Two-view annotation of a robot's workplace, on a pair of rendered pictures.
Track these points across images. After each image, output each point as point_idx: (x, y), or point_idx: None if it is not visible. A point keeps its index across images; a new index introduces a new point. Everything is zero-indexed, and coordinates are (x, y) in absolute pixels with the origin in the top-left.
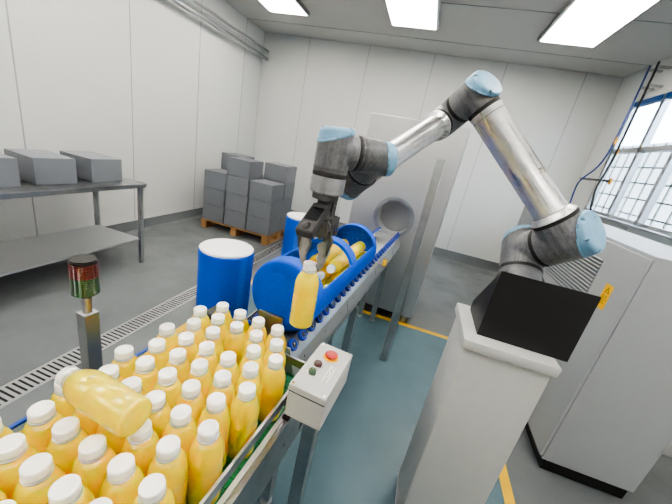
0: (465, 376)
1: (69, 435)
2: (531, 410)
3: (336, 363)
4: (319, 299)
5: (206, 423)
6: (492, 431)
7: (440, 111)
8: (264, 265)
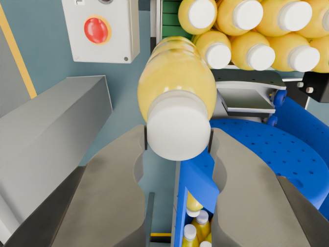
0: (5, 155)
1: None
2: None
3: (82, 19)
4: (183, 163)
5: None
6: (3, 127)
7: None
8: (325, 186)
